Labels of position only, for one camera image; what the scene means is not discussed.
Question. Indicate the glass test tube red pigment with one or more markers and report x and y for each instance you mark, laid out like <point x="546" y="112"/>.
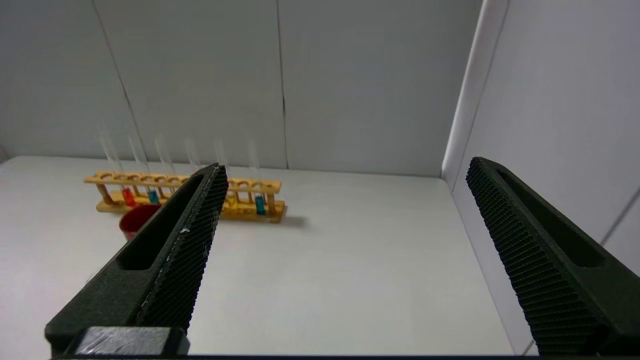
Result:
<point x="192" y="157"/>
<point x="128" y="197"/>

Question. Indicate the glass test tube blue pigment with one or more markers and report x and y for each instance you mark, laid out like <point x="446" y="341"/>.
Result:
<point x="260" y="205"/>
<point x="153" y="196"/>

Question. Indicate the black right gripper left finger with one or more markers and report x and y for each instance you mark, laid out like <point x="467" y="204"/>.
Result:
<point x="165" y="270"/>

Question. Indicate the wooden test tube rack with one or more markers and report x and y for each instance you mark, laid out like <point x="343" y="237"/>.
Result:
<point x="245" y="214"/>

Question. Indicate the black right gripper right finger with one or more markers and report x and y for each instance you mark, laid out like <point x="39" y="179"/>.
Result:
<point x="550" y="280"/>

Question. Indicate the glass test tube yellow pigment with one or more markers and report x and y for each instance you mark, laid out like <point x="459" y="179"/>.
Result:
<point x="167" y="167"/>
<point x="231" y="200"/>

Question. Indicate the red plastic cup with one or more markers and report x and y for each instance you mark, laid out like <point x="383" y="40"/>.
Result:
<point x="135" y="220"/>

